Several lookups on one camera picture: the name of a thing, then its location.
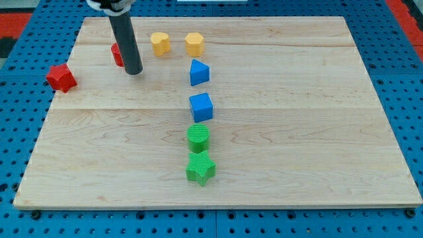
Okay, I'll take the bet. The yellow hexagon block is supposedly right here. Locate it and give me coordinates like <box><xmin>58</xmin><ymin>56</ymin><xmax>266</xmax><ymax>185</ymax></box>
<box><xmin>184</xmin><ymin>32</ymin><xmax>205</xmax><ymax>57</ymax></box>

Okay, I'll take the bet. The light wooden board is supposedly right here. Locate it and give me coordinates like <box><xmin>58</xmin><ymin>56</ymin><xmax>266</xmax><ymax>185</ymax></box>
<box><xmin>14</xmin><ymin>17</ymin><xmax>422</xmax><ymax>210</ymax></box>

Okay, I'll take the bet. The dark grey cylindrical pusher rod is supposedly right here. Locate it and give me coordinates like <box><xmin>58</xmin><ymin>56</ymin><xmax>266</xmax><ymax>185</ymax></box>
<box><xmin>109</xmin><ymin>12</ymin><xmax>143</xmax><ymax>75</ymax></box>

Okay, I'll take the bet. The blue triangle block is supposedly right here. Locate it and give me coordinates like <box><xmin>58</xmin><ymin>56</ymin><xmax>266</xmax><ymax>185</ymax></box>
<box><xmin>190</xmin><ymin>59</ymin><xmax>210</xmax><ymax>86</ymax></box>

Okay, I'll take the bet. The blue cube block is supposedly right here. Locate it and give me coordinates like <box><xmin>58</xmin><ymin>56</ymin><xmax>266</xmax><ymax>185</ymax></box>
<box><xmin>189</xmin><ymin>93</ymin><xmax>213</xmax><ymax>122</ymax></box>

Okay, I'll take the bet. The yellow heart block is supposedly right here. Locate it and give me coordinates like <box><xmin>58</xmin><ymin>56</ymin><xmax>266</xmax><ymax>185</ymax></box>
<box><xmin>150</xmin><ymin>32</ymin><xmax>171</xmax><ymax>57</ymax></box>

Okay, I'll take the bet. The red star block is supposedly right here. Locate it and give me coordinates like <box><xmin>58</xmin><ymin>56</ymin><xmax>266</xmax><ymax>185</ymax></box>
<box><xmin>46</xmin><ymin>63</ymin><xmax>77</xmax><ymax>93</ymax></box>

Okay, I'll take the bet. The green star block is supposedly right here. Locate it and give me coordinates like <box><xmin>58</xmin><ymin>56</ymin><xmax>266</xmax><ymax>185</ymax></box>
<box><xmin>186</xmin><ymin>150</ymin><xmax>216</xmax><ymax>186</ymax></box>

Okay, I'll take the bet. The red cylinder block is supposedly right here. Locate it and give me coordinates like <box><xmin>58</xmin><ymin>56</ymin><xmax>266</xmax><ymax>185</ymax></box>
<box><xmin>111</xmin><ymin>43</ymin><xmax>124</xmax><ymax>67</ymax></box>

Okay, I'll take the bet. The green cylinder block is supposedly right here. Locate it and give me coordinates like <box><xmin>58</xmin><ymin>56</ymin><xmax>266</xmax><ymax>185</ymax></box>
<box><xmin>186</xmin><ymin>124</ymin><xmax>210</xmax><ymax>153</ymax></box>

